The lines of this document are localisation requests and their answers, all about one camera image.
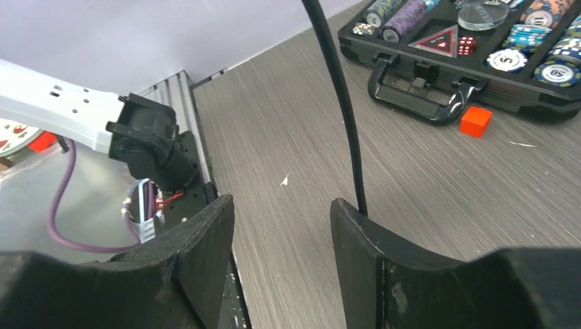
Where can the small orange cube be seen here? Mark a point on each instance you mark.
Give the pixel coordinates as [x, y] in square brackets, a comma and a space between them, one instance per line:
[475, 121]

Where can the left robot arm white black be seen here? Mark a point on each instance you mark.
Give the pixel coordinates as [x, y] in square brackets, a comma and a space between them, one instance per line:
[140, 132]

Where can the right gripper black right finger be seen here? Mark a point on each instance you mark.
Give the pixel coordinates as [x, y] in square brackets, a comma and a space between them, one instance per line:
[388, 281]

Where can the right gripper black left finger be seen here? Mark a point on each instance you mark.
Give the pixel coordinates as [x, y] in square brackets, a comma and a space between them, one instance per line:
[134, 289]

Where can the black poker chip case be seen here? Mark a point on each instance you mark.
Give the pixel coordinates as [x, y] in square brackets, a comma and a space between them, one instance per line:
[431, 58]

